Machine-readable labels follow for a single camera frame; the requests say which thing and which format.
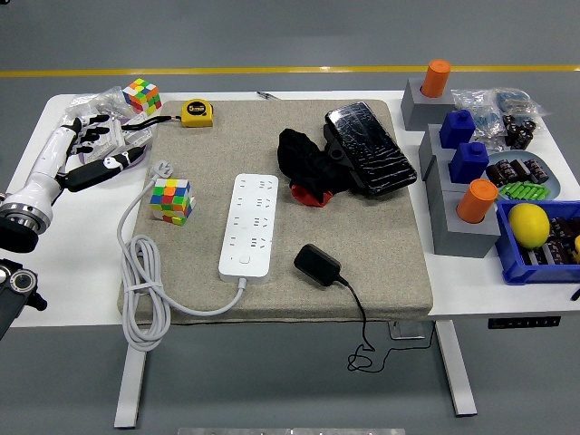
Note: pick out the clear bag of white parts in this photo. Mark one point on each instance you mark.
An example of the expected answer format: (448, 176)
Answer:
(104, 102)

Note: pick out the pale blue plate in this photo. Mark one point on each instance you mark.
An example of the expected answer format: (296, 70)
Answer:
(553, 179)

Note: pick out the grey block with round hole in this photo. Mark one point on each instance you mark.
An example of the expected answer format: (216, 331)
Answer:
(462, 240)
(426, 111)

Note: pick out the yellow lemon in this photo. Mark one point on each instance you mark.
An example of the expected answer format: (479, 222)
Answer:
(528, 225)

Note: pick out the small yellow object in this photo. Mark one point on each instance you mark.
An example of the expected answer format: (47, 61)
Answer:
(577, 249)

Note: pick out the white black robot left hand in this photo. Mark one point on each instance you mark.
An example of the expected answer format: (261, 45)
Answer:
(45, 163)

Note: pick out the metal bracket under table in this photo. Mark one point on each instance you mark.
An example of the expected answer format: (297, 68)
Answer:
(408, 333)

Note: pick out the large colourful puzzle cube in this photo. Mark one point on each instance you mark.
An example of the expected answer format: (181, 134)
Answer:
(170, 199)

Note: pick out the orange cylinder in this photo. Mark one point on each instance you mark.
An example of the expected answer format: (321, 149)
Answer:
(436, 77)
(476, 199)

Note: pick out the grey block with square hole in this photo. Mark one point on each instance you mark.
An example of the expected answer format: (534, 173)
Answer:
(428, 149)
(439, 183)

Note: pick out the black capacitors in bin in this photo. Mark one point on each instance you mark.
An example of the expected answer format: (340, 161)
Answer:
(559, 244)

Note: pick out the small colourful puzzle cube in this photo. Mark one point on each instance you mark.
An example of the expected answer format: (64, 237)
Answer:
(142, 96)

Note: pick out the green batteries pile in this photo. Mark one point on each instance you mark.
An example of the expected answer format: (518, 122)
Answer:
(525, 191)

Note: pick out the white table leg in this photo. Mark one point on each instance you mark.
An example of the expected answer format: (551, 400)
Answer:
(129, 385)
(457, 376)

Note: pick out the yellow tape measure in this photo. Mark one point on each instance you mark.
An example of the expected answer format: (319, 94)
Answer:
(197, 113)

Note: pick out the white power strip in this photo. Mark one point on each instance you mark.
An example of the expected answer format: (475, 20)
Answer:
(249, 226)

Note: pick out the black table control panel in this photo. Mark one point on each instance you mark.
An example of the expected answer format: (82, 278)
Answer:
(523, 322)

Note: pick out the black cylindrical capacitor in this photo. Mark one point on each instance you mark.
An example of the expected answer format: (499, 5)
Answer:
(497, 174)
(538, 171)
(519, 168)

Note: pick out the small dark pen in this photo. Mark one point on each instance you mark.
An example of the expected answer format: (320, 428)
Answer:
(266, 94)

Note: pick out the white sockets with purple band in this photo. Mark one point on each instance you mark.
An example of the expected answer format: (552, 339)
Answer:
(136, 138)

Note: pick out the small black object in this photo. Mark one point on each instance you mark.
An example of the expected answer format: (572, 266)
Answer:
(576, 293)

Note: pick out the black capacitor cluster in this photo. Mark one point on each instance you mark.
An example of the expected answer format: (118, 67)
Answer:
(520, 131)

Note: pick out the red plastic piece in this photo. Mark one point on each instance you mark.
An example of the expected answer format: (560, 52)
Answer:
(308, 197)

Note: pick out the blue square peg block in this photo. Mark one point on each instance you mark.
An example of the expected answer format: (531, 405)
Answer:
(469, 163)
(457, 129)

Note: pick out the grey-brown fabric mat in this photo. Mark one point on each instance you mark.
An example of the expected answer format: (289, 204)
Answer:
(385, 272)

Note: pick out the blue plastic bin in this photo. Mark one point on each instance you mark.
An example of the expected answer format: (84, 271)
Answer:
(534, 274)

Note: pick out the clear bag of blue parts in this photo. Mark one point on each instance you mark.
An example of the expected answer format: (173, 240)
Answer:
(485, 113)

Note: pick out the glossy black flat case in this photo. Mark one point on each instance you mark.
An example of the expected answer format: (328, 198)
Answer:
(371, 145)

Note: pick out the black cloth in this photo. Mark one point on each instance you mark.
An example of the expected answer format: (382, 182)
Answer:
(299, 154)

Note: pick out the black power adapter plug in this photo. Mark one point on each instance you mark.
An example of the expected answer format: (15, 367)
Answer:
(317, 264)

